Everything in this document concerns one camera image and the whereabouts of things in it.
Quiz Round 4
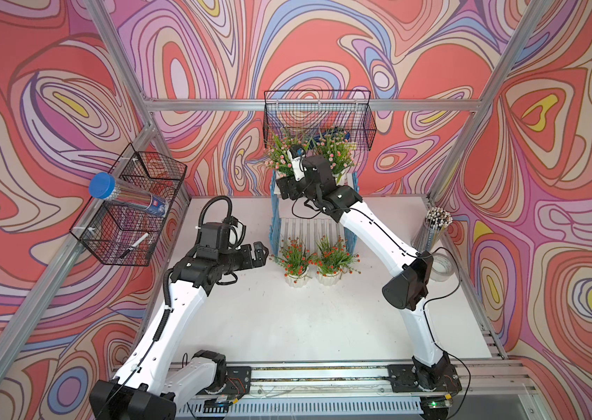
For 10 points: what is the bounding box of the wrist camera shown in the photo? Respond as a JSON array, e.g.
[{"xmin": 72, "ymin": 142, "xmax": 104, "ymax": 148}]
[
  {"xmin": 287, "ymin": 145, "xmax": 307, "ymax": 181},
  {"xmin": 222, "ymin": 216, "xmax": 246, "ymax": 249}
]

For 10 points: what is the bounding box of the blue capped clear tube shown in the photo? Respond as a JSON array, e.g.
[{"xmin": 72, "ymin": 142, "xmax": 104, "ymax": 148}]
[{"xmin": 89, "ymin": 173, "xmax": 167, "ymax": 217}]

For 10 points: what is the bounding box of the clear tape roll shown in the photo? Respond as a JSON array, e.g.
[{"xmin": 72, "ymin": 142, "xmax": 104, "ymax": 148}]
[{"xmin": 430, "ymin": 253, "xmax": 455, "ymax": 282}]

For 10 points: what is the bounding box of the white pen in basket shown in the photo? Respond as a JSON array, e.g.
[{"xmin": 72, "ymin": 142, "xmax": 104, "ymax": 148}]
[{"xmin": 118, "ymin": 232, "xmax": 150, "ymax": 259}]

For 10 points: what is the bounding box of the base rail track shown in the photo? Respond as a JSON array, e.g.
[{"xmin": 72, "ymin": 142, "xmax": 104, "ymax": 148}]
[{"xmin": 176, "ymin": 359, "xmax": 551, "ymax": 419}]

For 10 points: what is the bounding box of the back wire basket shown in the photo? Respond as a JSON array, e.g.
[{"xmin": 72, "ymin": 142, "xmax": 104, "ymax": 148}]
[{"xmin": 263, "ymin": 87, "xmax": 377, "ymax": 150}]

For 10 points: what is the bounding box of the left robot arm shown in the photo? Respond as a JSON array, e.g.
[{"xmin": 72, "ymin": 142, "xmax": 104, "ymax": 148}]
[{"xmin": 89, "ymin": 195, "xmax": 269, "ymax": 419}]

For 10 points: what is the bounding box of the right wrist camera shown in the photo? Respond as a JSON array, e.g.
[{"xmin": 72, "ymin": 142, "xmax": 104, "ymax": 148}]
[{"xmin": 287, "ymin": 145, "xmax": 307, "ymax": 181}]

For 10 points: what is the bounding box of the pencil holder with pencils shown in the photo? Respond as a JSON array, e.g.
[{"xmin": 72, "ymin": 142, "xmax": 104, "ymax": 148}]
[{"xmin": 412, "ymin": 206, "xmax": 453, "ymax": 254}]

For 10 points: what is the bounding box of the pink flower potted plant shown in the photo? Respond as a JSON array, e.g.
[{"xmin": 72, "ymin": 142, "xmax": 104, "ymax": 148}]
[
  {"xmin": 267, "ymin": 135, "xmax": 302, "ymax": 176},
  {"xmin": 314, "ymin": 128, "xmax": 354, "ymax": 182}
]

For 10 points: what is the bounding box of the left wire basket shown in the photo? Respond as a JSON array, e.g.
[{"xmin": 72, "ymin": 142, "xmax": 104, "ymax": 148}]
[{"xmin": 70, "ymin": 145, "xmax": 187, "ymax": 266}]

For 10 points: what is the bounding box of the red flower potted plant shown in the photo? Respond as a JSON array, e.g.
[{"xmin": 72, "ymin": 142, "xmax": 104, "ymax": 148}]
[
  {"xmin": 314, "ymin": 236, "xmax": 360, "ymax": 286},
  {"xmin": 273, "ymin": 237, "xmax": 314, "ymax": 288}
]

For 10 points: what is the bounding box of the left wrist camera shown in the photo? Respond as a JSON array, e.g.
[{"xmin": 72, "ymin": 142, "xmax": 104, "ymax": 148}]
[{"xmin": 222, "ymin": 216, "xmax": 246, "ymax": 249}]

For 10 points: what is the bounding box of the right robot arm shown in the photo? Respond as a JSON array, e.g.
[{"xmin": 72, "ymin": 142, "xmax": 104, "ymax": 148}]
[{"xmin": 275, "ymin": 176, "xmax": 453, "ymax": 391}]

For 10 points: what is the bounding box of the wire basket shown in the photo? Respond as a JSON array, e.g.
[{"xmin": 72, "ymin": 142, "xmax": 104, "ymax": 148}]
[
  {"xmin": 70, "ymin": 145, "xmax": 187, "ymax": 266},
  {"xmin": 263, "ymin": 87, "xmax": 377, "ymax": 150}
]

